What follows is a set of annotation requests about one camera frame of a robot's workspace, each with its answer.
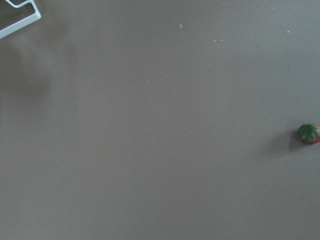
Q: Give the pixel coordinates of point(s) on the red strawberry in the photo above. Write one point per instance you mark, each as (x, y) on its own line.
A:
(309, 133)

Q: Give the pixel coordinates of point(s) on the white wire rack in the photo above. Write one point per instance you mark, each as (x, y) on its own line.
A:
(17, 14)

